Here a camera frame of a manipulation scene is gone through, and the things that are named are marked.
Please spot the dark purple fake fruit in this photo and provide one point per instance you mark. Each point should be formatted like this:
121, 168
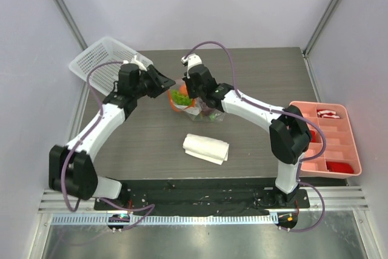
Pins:
207, 111

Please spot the pink compartment tray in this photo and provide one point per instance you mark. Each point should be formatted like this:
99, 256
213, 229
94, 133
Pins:
340, 143

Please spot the white slotted cable duct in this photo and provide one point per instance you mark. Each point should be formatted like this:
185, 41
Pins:
118, 219

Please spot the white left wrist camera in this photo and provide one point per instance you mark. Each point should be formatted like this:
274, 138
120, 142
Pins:
136, 62

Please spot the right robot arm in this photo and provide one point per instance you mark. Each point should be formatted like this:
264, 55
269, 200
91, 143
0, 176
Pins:
288, 131

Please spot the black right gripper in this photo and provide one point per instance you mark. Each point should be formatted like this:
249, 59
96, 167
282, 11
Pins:
196, 88

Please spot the orange fake fruit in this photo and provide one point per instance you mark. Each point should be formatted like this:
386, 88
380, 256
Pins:
183, 90

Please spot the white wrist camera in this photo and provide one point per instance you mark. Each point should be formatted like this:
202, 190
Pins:
136, 62
191, 61

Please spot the clear zip top bag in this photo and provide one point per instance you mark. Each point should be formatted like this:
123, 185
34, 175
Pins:
193, 111

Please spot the red white item in tray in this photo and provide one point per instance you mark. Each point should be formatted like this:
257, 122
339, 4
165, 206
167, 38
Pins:
326, 113

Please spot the folded white cloth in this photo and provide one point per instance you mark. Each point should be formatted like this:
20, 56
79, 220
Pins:
205, 148

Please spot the green fake grapes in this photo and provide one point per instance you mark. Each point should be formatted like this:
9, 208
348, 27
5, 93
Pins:
180, 99

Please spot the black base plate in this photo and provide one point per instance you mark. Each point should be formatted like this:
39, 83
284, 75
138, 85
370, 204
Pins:
229, 197

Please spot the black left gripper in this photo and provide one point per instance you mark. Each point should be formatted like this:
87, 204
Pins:
161, 84

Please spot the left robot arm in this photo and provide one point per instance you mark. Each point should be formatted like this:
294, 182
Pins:
71, 169

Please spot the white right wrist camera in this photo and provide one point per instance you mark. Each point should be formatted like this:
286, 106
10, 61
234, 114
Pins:
191, 61

